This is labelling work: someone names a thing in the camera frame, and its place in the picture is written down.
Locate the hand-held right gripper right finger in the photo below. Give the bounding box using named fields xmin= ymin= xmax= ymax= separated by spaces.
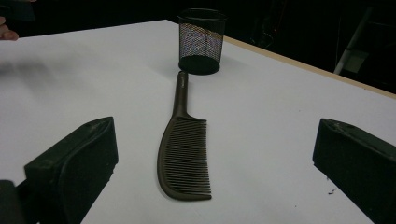
xmin=312 ymin=118 xmax=396 ymax=224

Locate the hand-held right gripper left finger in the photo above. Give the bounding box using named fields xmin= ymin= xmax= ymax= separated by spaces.
xmin=17 ymin=116 xmax=120 ymax=224

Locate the dark brown handled comb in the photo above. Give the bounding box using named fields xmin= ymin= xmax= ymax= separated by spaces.
xmin=156 ymin=70 xmax=213 ymax=202

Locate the black mesh pen holder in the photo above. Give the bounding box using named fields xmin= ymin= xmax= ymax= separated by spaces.
xmin=177 ymin=7 xmax=228 ymax=76

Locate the white metal stand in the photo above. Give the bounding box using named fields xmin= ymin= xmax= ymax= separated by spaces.
xmin=333 ymin=8 xmax=375 ymax=76

